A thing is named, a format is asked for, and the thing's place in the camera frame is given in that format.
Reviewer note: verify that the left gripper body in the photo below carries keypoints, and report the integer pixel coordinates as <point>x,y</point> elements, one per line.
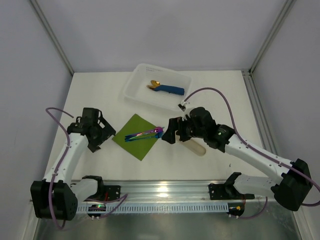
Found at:
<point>104,132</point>

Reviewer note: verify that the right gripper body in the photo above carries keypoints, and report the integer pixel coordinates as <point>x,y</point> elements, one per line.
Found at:
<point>178,129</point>

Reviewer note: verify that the green paper napkin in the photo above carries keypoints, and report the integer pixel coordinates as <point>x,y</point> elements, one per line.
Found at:
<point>138,148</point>

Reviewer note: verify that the iridescent blue fork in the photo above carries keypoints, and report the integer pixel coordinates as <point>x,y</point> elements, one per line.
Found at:
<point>142,136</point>

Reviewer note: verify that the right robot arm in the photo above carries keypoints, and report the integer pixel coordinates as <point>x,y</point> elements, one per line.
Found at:
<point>287,181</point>

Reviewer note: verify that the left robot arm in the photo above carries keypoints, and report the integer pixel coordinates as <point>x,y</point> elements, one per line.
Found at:
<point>54,197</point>

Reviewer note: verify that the blue rolled napkin bundle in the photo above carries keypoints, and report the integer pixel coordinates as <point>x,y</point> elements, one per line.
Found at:
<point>170,89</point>

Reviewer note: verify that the gold utensils in bundle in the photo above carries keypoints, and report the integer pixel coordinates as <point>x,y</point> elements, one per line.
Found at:
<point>153,84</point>

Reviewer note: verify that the white plastic basket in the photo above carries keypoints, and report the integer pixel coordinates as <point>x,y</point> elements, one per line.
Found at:
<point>136,90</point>

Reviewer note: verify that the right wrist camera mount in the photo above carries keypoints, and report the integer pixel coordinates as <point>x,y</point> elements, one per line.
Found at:
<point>184,105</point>

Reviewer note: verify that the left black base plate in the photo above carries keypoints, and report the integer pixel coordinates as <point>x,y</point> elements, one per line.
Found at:
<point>111,193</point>

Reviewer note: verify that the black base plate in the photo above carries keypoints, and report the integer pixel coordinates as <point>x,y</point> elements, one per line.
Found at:
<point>111,193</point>
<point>226,192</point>

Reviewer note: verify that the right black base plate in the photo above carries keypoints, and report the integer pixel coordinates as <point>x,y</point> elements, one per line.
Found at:
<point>226,192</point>

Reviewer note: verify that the white slotted cable duct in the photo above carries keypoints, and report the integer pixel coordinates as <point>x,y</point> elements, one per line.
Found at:
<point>154,208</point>

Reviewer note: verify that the aluminium right side rail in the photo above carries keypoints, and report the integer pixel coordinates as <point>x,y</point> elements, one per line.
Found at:
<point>264,130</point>

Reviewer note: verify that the left frame post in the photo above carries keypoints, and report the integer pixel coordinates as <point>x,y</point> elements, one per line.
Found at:
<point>51,34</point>

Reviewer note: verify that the frame post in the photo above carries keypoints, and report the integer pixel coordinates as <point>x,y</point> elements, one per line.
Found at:
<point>51,34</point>
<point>272,33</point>

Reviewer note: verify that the right frame post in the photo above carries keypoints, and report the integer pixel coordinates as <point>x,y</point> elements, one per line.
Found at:
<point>272,33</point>

